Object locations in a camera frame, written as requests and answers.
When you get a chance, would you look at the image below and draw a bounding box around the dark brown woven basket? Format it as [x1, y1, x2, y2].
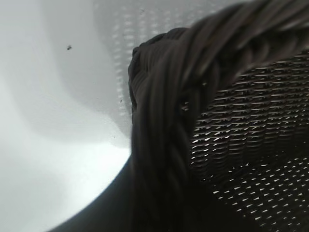
[127, 0, 309, 232]

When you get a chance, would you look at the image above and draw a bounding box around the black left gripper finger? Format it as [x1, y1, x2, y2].
[48, 151, 137, 232]

